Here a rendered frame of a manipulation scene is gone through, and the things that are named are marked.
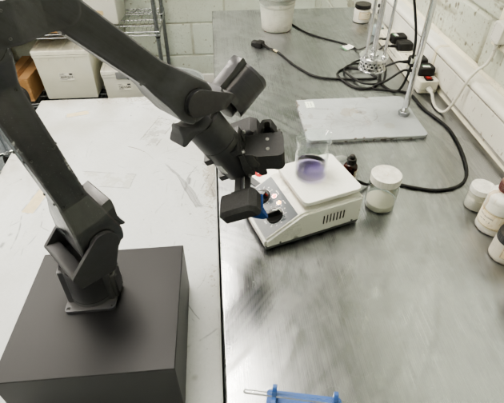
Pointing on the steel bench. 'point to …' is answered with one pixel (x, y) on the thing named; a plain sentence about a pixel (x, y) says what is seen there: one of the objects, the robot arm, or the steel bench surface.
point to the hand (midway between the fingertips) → (256, 184)
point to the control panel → (274, 207)
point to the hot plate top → (337, 189)
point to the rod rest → (296, 394)
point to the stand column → (418, 58)
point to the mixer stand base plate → (360, 118)
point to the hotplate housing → (310, 216)
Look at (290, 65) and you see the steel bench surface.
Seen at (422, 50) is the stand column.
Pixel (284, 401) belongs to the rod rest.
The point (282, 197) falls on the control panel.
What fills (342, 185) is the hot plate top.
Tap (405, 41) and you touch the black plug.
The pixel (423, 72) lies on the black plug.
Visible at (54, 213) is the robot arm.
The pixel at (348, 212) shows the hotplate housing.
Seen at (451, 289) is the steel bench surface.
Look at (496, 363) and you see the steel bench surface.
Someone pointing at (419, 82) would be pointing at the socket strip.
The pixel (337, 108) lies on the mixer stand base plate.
